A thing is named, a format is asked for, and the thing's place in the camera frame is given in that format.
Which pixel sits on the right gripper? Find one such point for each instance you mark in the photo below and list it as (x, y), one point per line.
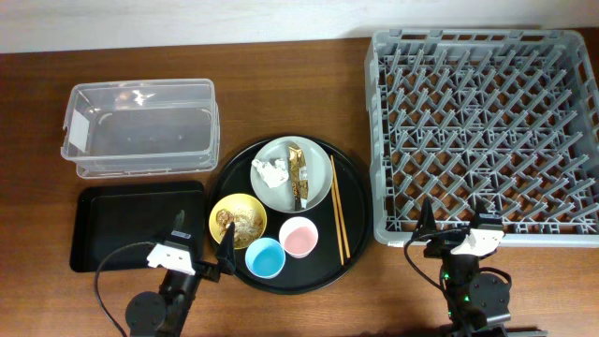
(444, 244)

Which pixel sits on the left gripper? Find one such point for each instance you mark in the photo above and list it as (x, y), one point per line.
(225, 257)

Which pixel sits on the food scraps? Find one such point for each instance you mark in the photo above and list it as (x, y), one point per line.
(248, 225)

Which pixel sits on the yellow bowl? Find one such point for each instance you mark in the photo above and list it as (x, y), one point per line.
(234, 202)

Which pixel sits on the blue cup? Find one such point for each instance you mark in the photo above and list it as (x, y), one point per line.
(265, 258)

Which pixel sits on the pink cup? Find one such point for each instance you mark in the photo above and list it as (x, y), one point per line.
(298, 236)

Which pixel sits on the white tissue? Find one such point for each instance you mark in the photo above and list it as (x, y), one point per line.
(273, 173)

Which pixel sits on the gold snack wrapper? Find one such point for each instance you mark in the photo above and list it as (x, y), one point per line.
(298, 174)

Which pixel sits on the wooden chopstick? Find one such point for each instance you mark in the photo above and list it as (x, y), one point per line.
(346, 248)
(335, 211)

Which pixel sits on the grey plate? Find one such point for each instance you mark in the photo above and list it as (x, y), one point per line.
(281, 198)

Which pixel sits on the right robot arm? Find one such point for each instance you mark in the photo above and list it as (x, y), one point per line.
(477, 297)

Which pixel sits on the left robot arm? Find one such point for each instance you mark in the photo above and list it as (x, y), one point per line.
(163, 313)

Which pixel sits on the grey dishwasher rack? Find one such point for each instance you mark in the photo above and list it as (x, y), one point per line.
(507, 119)

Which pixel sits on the round black serving tray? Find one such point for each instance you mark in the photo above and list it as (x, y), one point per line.
(323, 265)

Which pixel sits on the black rectangular tray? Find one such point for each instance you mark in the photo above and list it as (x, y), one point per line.
(110, 217)

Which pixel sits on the clear plastic bin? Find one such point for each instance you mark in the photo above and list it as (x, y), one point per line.
(120, 129)

